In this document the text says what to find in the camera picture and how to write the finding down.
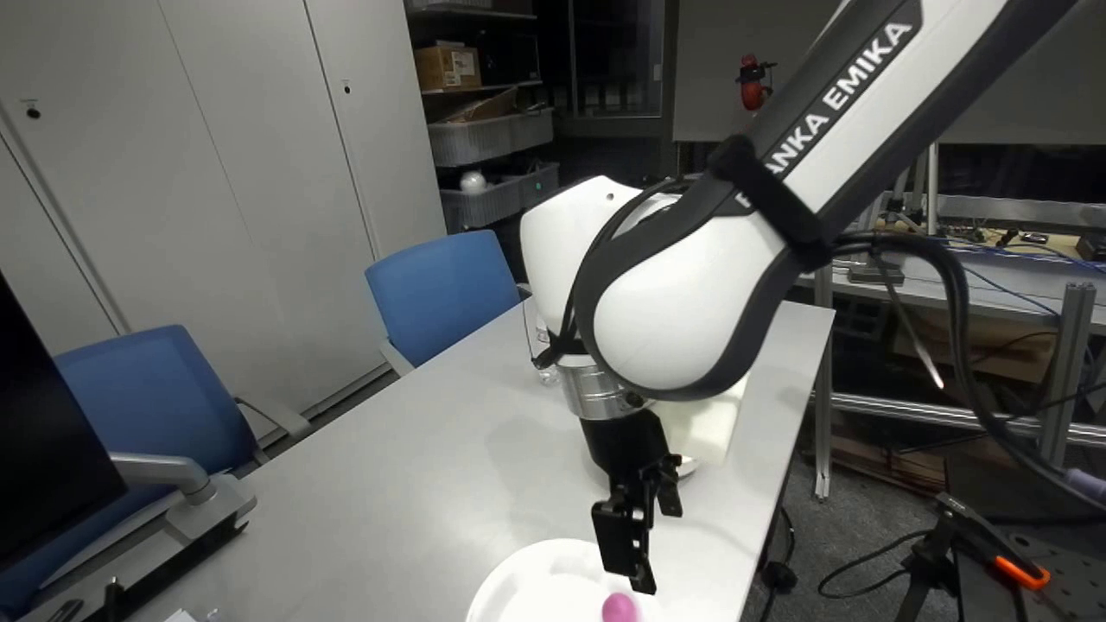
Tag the white plastic box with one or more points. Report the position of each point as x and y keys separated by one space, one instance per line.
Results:
x=709 y=430

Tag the aluminium frame workbench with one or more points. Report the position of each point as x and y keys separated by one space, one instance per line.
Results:
x=1038 y=287

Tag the black tripod with orange clamp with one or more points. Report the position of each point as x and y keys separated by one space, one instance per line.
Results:
x=954 y=554

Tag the red object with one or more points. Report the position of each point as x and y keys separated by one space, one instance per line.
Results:
x=753 y=85

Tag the metal shelf rack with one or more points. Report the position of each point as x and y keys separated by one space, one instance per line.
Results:
x=541 y=69

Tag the blue chair with grey armrest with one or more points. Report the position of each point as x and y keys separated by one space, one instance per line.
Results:
x=151 y=398

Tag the white round plate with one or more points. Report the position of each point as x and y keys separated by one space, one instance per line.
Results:
x=541 y=588

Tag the grey storage bin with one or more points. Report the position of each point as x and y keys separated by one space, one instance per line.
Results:
x=501 y=198
x=488 y=138

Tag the purple ball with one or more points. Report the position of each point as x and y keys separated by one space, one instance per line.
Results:
x=618 y=609

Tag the black power plug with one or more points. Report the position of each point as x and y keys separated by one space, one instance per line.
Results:
x=782 y=571

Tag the white cabinet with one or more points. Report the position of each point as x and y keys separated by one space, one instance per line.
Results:
x=209 y=175

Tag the white Franka Emika robot arm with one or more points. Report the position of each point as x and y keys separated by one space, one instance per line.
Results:
x=679 y=297

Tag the cardboard box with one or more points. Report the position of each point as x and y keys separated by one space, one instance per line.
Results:
x=447 y=66

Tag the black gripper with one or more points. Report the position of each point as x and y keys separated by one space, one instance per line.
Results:
x=626 y=449

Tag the black monitor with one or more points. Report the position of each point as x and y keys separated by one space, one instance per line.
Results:
x=46 y=449

